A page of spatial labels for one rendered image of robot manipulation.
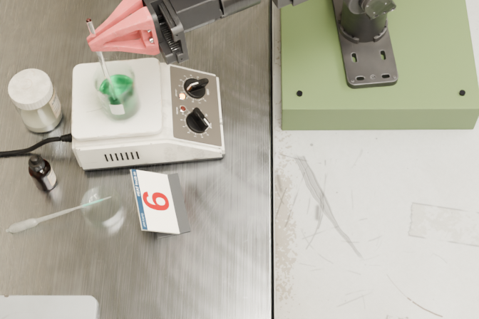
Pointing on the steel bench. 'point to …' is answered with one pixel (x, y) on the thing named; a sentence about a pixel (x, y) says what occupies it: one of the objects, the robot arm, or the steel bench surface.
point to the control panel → (177, 81)
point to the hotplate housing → (147, 142)
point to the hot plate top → (153, 120)
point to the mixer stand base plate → (48, 307)
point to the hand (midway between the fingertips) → (95, 42)
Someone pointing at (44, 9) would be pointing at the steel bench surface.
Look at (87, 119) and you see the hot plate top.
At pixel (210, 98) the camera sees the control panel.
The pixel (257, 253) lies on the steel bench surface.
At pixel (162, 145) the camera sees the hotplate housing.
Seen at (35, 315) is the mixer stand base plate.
